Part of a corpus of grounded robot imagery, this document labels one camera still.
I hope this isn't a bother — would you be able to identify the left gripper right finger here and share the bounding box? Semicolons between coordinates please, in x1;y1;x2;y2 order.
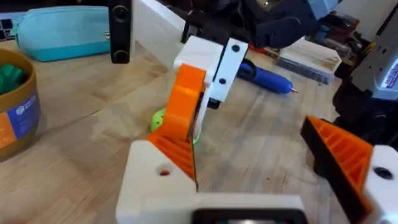
299;114;398;224

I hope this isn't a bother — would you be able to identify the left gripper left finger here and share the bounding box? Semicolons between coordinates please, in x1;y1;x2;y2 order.
115;139;200;224

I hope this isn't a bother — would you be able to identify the blue electric screwdriver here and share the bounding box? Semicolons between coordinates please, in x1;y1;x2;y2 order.
235;58;300;95

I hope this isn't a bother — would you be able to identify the green disc with holes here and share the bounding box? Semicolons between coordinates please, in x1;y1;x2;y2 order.
150;107;202;146

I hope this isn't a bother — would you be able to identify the clear plastic box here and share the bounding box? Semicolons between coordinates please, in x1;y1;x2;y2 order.
275;37;343;85

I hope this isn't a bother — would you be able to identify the teal zip bag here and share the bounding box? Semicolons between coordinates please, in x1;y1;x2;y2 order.
11;5;111;62

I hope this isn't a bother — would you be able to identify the brown tub with green toys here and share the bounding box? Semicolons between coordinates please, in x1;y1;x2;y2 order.
0;47;42;160

